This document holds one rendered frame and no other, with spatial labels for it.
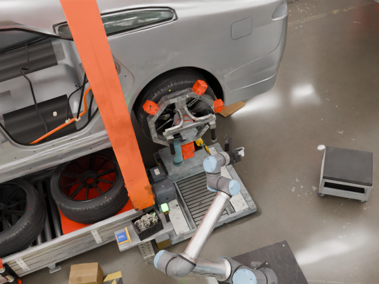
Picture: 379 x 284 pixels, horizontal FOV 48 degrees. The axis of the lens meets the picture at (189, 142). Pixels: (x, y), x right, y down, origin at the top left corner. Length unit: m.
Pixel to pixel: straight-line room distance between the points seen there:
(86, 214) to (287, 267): 1.60
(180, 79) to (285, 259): 1.55
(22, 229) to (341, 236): 2.57
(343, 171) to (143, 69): 1.85
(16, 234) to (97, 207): 0.64
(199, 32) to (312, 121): 1.94
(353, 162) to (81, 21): 2.57
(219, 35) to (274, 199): 1.59
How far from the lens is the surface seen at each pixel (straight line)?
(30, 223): 3.67
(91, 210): 3.53
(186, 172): 3.95
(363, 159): 3.92
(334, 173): 3.77
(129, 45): 2.98
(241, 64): 3.44
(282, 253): 3.37
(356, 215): 3.99
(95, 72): 2.37
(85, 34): 2.24
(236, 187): 2.58
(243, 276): 2.92
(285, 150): 4.32
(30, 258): 3.68
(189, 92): 3.26
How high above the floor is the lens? 3.30
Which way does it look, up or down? 48 degrees down
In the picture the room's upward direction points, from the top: 9 degrees counter-clockwise
